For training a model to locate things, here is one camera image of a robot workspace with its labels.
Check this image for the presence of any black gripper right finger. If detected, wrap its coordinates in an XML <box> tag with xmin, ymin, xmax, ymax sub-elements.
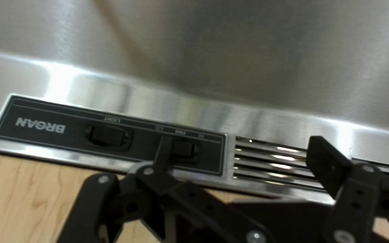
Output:
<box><xmin>306</xmin><ymin>133</ymin><xmax>389</xmax><ymax>243</ymax></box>

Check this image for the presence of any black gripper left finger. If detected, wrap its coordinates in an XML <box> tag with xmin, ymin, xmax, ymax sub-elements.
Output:
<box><xmin>57</xmin><ymin>134</ymin><xmax>268</xmax><ymax>243</ymax></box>

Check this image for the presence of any black hood light switch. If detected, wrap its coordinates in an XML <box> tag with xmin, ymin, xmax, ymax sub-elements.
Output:
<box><xmin>84</xmin><ymin>122</ymin><xmax>133</xmax><ymax>149</ymax></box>

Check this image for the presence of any light wood cabinet door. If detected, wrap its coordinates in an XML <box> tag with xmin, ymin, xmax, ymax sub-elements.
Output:
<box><xmin>0</xmin><ymin>149</ymin><xmax>389</xmax><ymax>243</ymax></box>

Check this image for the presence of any black hood control panel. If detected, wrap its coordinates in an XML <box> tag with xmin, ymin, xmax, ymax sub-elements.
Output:
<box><xmin>0</xmin><ymin>93</ymin><xmax>229</xmax><ymax>178</ymax></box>

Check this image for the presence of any stainless steel range hood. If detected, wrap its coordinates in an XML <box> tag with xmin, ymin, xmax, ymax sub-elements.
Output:
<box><xmin>0</xmin><ymin>0</ymin><xmax>389</xmax><ymax>206</ymax></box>

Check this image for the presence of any black hood fan switch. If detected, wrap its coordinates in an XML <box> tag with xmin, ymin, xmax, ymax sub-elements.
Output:
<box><xmin>171</xmin><ymin>136</ymin><xmax>202</xmax><ymax>160</ymax></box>

